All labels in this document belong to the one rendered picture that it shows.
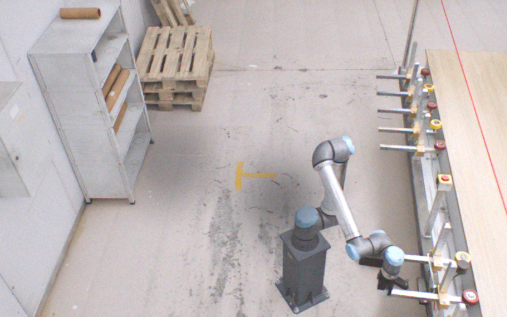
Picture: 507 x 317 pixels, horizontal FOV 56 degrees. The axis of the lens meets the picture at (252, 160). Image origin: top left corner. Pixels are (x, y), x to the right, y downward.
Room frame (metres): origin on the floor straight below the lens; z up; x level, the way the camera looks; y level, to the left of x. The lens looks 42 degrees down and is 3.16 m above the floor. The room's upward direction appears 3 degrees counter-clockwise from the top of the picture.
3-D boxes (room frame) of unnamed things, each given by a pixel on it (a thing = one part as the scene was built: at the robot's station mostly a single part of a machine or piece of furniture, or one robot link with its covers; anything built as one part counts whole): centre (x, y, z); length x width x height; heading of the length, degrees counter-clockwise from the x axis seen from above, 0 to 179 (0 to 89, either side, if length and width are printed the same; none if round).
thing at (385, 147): (2.60, -1.17, 0.83); 0.44 x 0.03 x 0.04; 79
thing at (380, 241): (1.53, -0.65, 1.14); 0.12 x 0.12 x 0.09; 18
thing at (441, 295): (1.38, -1.00, 0.85); 0.14 x 0.06 x 0.05; 169
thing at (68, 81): (3.44, 1.28, 0.78); 0.90 x 0.45 x 1.55; 175
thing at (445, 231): (1.65, -1.05, 0.89); 0.04 x 0.04 x 0.48; 79
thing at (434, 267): (1.62, -1.04, 0.84); 0.14 x 0.06 x 0.05; 169
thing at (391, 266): (1.42, -0.69, 1.14); 0.10 x 0.09 x 0.12; 18
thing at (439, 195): (1.90, -1.10, 0.93); 0.05 x 0.05 x 0.45; 79
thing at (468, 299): (1.34, -1.12, 0.85); 0.08 x 0.08 x 0.11
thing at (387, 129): (2.85, -1.22, 0.80); 0.44 x 0.03 x 0.04; 79
